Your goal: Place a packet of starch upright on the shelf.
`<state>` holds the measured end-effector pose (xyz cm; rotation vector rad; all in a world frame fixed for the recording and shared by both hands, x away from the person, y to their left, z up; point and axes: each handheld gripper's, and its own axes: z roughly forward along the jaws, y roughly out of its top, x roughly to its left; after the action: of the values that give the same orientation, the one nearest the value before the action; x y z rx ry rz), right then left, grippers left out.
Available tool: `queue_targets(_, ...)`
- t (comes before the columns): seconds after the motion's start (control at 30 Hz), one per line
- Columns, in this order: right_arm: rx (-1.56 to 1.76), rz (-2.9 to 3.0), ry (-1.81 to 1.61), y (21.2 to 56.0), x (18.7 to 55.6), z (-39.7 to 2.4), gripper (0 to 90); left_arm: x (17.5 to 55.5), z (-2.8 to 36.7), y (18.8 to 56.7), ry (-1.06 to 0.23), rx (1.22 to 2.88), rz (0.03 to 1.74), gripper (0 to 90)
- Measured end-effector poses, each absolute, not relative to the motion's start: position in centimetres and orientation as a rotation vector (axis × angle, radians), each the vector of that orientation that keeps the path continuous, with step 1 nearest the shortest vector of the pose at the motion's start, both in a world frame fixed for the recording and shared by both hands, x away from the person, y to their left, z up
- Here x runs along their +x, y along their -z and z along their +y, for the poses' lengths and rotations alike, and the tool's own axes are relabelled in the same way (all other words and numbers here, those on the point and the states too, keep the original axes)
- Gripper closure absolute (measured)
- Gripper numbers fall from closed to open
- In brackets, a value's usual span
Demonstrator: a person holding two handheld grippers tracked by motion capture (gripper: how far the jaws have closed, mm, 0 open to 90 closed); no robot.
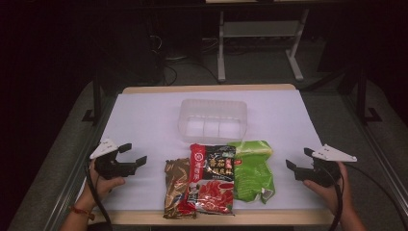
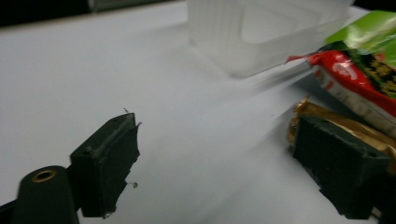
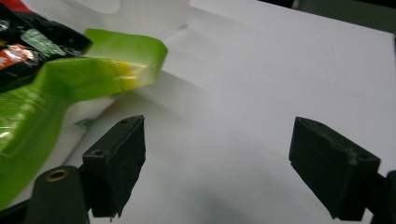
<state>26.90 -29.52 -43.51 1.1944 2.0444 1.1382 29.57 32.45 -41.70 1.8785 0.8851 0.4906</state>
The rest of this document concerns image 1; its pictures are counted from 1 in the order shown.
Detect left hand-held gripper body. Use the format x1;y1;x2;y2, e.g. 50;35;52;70
89;138;138;181

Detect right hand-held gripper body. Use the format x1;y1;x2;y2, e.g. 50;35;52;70
293;143;358;189

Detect green snack packet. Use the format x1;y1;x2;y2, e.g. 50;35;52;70
226;140;276;205

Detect brown snack packet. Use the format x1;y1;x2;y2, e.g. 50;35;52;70
163;157;197;220

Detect red and black sauce packet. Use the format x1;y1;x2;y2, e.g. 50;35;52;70
186;142;238;216

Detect clear plastic container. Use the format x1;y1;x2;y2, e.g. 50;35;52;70
177;98;248;145

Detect person's left hand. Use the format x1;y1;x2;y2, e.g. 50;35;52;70
75;158;126;210

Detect person's right hand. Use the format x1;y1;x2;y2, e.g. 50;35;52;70
302;161;354;217

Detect black metal stand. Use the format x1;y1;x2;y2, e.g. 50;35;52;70
339;64;383;125
81;66;104;126

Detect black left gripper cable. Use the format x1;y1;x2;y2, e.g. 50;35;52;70
84;160;114;231

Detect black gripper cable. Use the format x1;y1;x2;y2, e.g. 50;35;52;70
317;163;344;231
84;160;114;231

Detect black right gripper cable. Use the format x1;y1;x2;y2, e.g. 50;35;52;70
317;163;344;231

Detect grey metal frame rail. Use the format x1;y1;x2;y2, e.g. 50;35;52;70
44;95;116;231
340;94;408;210

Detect red string bracelet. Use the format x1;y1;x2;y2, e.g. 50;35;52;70
68;205;96;221

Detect thin black cable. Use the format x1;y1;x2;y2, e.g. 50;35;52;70
345;163;408;230

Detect black floor cables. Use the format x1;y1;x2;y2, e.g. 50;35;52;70
163;56;222;87

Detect white metal table frame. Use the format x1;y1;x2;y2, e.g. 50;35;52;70
217;8;311;83

